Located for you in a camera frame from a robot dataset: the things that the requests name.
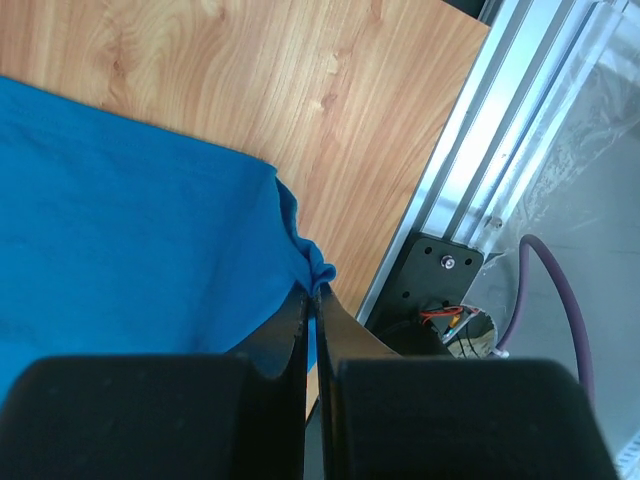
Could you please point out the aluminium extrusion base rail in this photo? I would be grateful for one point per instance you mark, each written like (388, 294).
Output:
(549, 73)

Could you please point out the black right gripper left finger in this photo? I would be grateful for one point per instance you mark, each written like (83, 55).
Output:
(238, 415)

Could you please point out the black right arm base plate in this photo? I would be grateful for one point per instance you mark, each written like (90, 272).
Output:
(425, 288)

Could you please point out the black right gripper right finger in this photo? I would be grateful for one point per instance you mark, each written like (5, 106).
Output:
(385, 416)

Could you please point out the blue t shirt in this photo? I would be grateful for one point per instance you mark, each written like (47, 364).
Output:
(118, 237)

